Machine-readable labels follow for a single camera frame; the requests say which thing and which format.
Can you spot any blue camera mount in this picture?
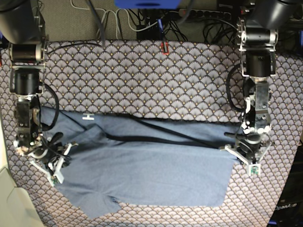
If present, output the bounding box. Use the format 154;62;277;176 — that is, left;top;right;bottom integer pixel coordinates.
115;0;180;9

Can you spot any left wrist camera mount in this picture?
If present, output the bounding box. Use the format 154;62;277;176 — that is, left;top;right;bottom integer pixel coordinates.
219;140;272;176

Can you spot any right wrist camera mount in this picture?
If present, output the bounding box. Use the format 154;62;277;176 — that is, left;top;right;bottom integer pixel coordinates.
30;142;78;187

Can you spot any white plastic bin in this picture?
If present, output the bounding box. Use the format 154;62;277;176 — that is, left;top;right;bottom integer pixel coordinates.
0;167;44;227

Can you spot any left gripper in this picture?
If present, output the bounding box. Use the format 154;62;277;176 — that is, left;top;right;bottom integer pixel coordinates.
236;125;270;161

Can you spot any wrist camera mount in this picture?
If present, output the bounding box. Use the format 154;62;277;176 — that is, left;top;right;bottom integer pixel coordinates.
30;142;78;187
219;140;272;176

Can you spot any blue T-shirt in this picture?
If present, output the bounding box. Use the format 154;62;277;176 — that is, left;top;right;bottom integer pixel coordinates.
46;111;238;218

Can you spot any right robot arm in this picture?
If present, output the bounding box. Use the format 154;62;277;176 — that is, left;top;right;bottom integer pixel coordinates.
0;0;63;165

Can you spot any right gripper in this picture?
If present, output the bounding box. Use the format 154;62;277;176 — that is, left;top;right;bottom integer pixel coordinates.
13;134;63;165

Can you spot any red table clamp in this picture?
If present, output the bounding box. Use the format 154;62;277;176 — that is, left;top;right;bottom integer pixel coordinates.
161;42;169;55

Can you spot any fan-patterned table cloth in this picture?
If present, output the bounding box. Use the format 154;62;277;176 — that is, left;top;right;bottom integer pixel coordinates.
0;41;303;227

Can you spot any white cable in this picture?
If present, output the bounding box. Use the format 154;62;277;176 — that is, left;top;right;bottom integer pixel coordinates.
71;0;159;40

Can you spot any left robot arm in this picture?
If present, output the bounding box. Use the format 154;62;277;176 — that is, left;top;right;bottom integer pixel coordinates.
236;0;302;164

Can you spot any black power strip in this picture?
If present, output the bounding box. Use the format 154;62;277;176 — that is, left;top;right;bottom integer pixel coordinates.
187;9;232;21

